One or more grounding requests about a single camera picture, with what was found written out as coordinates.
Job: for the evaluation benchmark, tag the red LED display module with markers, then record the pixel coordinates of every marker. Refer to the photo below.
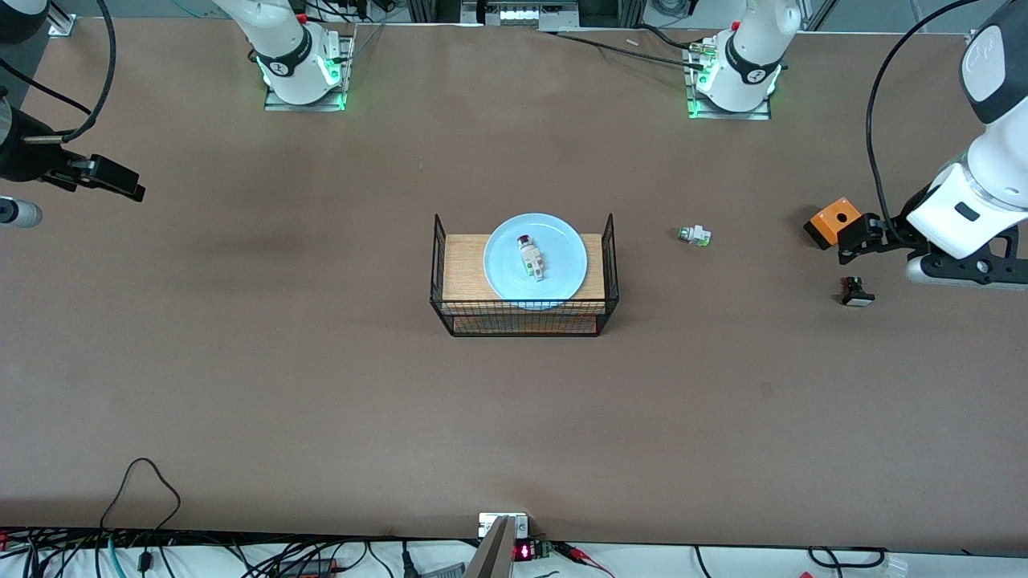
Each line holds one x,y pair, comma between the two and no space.
532,551

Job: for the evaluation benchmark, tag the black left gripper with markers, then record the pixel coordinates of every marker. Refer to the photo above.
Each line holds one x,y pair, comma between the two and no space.
893,232

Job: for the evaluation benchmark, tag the black power adapter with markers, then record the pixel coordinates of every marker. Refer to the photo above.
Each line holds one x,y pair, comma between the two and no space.
309,567

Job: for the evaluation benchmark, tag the red push button switch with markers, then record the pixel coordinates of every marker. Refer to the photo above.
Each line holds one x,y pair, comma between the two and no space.
531,261

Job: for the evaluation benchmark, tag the black white push button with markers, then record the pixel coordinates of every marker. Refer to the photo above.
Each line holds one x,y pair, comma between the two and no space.
856,292

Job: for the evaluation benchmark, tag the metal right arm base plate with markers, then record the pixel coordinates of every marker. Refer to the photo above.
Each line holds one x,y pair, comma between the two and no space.
277,104

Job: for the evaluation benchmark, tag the light wooden shelf board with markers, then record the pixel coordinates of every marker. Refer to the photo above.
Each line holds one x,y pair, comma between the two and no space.
462,269
482,324

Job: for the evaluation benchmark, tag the green push button switch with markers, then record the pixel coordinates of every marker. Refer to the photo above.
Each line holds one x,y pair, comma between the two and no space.
695,235

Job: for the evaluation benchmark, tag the orange button enclosure box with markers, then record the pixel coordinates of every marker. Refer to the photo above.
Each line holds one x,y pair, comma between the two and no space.
827,225

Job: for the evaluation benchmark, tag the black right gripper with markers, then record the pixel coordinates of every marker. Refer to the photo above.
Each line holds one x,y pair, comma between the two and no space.
24,158

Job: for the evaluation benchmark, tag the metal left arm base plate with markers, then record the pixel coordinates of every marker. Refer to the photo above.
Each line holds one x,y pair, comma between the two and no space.
759,115

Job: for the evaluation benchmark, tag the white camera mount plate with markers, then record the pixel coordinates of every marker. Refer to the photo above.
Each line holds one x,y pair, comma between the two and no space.
522,523

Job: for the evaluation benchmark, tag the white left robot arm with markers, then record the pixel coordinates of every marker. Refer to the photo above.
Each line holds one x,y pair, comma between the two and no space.
988,168

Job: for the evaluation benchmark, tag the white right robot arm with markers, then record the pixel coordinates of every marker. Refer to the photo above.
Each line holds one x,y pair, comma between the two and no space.
283,48

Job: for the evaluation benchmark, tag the light blue round plate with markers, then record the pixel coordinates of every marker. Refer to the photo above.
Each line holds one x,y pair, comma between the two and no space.
562,257

